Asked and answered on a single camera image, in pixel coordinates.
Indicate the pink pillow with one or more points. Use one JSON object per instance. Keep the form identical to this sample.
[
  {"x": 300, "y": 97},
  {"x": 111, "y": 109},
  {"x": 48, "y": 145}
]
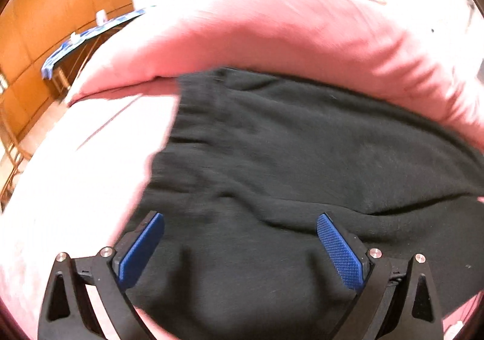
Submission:
[{"x": 283, "y": 30}]

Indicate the black pants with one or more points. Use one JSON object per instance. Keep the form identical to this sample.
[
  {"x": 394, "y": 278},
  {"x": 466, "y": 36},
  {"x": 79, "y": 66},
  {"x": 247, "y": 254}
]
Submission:
[{"x": 264, "y": 155}]

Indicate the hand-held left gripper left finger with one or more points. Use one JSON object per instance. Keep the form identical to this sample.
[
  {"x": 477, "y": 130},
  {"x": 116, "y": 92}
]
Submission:
[{"x": 140, "y": 253}]

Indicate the small white cup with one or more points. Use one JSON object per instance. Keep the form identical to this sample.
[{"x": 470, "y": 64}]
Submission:
[{"x": 101, "y": 17}]

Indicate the wooden chair frame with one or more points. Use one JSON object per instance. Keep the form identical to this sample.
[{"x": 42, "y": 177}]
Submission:
[{"x": 11, "y": 151}]

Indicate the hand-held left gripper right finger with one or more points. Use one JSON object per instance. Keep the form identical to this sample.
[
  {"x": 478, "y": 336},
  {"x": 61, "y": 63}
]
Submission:
[{"x": 338, "y": 249}]

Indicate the table with blue cloth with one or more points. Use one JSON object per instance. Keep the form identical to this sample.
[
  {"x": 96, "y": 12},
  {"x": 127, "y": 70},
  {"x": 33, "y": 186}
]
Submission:
[{"x": 60, "y": 56}]

